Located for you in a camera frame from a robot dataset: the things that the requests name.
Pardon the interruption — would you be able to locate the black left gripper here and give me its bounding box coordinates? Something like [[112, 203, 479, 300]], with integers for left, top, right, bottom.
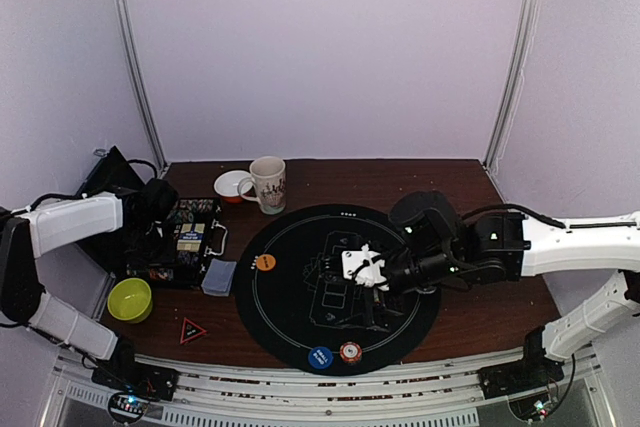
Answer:
[[126, 220, 177, 270]]

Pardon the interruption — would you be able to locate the red poker chip stack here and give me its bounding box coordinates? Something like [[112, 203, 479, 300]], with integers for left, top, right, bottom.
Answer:
[[339, 341, 363, 365]]

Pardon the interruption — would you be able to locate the orange big blind button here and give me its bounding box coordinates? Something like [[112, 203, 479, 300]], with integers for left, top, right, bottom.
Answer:
[[255, 253, 277, 272]]

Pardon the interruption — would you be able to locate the blue small blind button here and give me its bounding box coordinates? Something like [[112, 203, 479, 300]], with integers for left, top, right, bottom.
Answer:
[[307, 346, 334, 371]]

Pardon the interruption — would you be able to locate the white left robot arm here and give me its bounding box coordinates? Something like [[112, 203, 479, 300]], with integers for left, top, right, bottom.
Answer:
[[1, 179, 179, 391]]

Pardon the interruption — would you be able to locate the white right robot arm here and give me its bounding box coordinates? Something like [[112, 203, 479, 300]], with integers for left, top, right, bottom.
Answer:
[[341, 191, 639, 389]]

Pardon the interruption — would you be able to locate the black poker chip case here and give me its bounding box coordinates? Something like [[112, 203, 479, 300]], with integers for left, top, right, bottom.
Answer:
[[78, 147, 227, 289]]

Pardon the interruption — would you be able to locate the lime green bowl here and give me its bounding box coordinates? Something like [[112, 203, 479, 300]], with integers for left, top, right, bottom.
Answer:
[[107, 278, 153, 324]]

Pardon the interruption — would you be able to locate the blue playing card deck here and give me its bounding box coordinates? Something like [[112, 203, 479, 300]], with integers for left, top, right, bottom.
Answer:
[[201, 259, 236, 297]]

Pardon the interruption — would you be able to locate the white saucer orange base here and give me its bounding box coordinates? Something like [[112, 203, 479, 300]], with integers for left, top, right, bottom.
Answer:
[[213, 170, 251, 204]]

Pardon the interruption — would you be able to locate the red black triangle token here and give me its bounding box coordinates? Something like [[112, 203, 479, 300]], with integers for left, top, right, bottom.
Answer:
[[179, 317, 207, 345]]

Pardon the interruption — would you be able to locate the round black poker mat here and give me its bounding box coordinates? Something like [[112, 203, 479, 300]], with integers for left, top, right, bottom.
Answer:
[[232, 204, 442, 376]]

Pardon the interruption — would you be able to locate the white floral mug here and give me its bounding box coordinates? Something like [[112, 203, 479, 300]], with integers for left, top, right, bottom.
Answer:
[[236, 156, 286, 215]]

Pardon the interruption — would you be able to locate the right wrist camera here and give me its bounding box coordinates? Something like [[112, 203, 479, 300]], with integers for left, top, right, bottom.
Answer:
[[340, 244, 389, 291]]

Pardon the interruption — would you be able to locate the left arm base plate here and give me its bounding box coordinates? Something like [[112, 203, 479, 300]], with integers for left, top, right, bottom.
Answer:
[[91, 363, 179, 401]]

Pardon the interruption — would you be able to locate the aluminium front rail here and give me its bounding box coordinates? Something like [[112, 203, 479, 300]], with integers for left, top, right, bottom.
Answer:
[[49, 341, 611, 427]]

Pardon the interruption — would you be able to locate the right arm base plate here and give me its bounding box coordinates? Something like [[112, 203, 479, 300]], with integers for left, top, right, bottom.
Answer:
[[478, 360, 564, 399]]

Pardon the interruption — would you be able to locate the left aluminium frame post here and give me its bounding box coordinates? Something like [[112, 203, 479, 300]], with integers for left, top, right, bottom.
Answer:
[[113, 0, 168, 169]]

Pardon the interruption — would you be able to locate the aluminium frame post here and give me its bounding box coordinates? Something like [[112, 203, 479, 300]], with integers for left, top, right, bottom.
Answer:
[[484, 0, 540, 175], [113, 0, 168, 169]]

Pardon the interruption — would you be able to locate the right aluminium frame post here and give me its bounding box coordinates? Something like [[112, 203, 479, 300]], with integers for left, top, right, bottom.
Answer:
[[484, 0, 540, 175]]

